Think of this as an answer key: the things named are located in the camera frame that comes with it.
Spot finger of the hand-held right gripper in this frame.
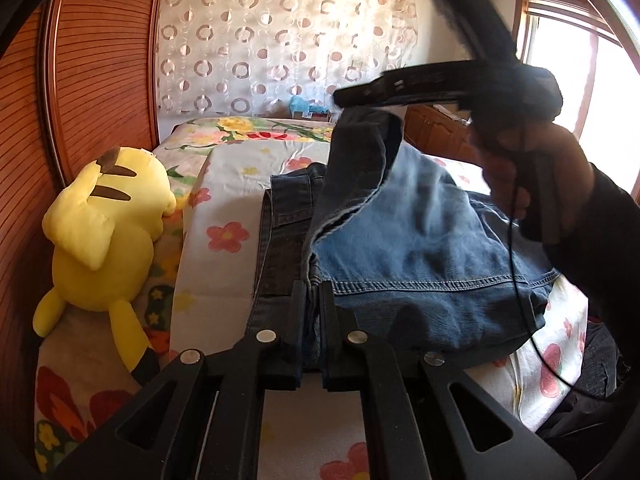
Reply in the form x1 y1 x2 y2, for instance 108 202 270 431
332 60 473 110
419 0 523 68

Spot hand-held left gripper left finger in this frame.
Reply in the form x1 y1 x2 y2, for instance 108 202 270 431
52 280 307 480

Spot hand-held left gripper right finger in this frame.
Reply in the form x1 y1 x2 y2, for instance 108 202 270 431
317 280 577 480

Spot blue denim pants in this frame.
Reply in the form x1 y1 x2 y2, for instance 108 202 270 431
249 107 561 372

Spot person's right forearm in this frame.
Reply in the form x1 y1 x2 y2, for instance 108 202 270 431
545 162 640 411

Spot person's right hand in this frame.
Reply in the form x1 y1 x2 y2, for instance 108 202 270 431
467 119 597 247

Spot long wooden cabinet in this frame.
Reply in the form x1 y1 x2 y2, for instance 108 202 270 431
402 102 483 167

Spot blue plastic bag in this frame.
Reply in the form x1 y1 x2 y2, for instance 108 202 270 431
288 95 332 121

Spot floral sheet bed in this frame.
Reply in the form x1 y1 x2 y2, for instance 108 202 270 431
32 116 590 480

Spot circle patterned sheer curtain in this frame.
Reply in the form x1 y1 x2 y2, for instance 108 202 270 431
154 0 420 117

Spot yellow plush toy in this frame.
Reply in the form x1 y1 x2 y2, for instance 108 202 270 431
32 146 178 388

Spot person's dark clothing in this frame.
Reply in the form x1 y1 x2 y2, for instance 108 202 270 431
532 317 640 480

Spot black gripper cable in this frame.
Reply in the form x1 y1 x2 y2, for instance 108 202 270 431
505 210 596 402

